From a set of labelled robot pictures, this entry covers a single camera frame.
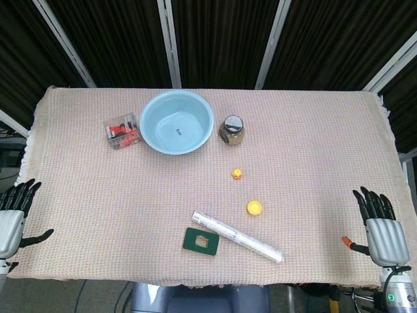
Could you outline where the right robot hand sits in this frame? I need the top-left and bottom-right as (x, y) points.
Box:
(341, 186), (410, 268)

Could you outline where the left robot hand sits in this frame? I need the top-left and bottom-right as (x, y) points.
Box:
(0, 178), (55, 260)

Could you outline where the yellow round cap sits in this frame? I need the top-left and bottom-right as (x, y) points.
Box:
(246, 201), (264, 216)

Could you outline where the beige woven tablecloth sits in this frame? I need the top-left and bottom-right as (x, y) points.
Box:
(6, 85), (413, 291)

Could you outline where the clear box with orange items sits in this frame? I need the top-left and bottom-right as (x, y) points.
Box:
(103, 112), (143, 151)

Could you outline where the clear cling film roll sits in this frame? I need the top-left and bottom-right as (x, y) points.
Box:
(191, 210), (287, 263)

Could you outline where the green and yellow sponge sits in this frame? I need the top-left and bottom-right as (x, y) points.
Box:
(181, 227), (221, 257)

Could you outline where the glass spice jar black lid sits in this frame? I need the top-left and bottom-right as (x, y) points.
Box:
(218, 115), (245, 146)

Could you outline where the light blue plastic bowl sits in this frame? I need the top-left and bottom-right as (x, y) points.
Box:
(139, 90), (215, 155)

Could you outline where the blue grey robot torso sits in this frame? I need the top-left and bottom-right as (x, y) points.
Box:
(130, 282), (272, 313)

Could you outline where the dark pleated curtain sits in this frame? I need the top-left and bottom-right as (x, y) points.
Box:
(0, 0), (417, 154)

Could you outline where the white metal frame post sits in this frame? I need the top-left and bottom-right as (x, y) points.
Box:
(32, 0), (97, 89)
(255, 0), (293, 89)
(156, 0), (182, 89)
(360, 31), (417, 94)

